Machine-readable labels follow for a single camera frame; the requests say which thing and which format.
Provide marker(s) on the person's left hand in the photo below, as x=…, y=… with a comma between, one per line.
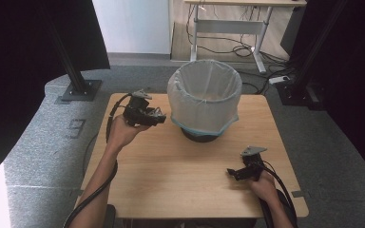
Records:
x=123, y=131

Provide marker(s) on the white metal desk frame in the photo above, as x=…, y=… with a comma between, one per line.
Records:
x=231, y=27

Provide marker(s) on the trash bin with white bag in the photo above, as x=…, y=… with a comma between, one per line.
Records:
x=204, y=95

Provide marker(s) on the person's right hand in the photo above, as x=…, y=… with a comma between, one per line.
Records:
x=264, y=188

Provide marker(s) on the black chair armrest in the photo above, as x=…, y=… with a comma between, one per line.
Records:
x=265, y=213
x=109, y=217

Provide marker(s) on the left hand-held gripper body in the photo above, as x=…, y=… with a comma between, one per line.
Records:
x=136, y=109

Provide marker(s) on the black metal stand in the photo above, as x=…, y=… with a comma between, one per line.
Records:
x=76, y=79
x=301, y=79

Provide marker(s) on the grey tape strip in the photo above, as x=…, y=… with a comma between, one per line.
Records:
x=76, y=193
x=297, y=193

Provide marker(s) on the white power strip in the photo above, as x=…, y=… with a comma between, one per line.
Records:
x=278, y=79

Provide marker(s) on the black curtain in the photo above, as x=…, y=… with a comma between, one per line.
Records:
x=355, y=79
x=19, y=63

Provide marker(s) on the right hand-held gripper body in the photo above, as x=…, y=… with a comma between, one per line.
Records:
x=253, y=163

